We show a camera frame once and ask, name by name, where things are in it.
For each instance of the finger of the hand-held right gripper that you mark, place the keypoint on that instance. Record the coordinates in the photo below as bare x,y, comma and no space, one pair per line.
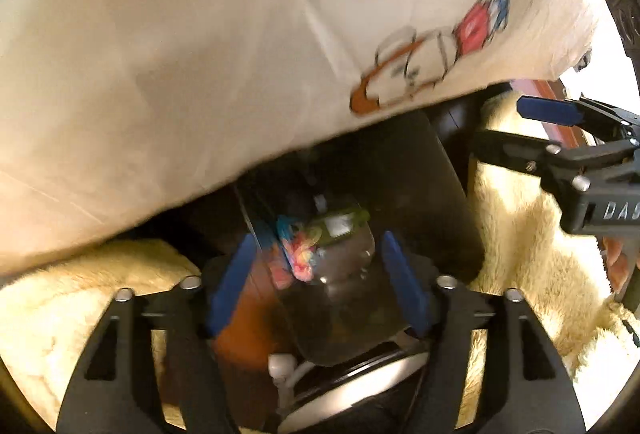
550,109
505,147

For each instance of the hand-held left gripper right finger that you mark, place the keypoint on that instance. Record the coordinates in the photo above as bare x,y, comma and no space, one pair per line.
405,284

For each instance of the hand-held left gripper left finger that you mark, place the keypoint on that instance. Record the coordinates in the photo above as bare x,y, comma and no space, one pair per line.
232,284

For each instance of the clear plastic bottle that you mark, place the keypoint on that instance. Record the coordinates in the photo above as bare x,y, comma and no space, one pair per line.
345,294

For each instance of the black plastic bin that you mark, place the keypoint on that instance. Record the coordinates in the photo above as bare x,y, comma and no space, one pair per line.
425,174

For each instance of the yellow fluffy rug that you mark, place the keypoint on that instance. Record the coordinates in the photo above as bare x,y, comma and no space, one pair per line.
525,239

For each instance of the white charger plug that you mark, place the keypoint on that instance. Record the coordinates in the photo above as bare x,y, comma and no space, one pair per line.
280,366

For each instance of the cream printed bed sheet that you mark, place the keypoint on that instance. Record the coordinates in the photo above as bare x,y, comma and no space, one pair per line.
200,38

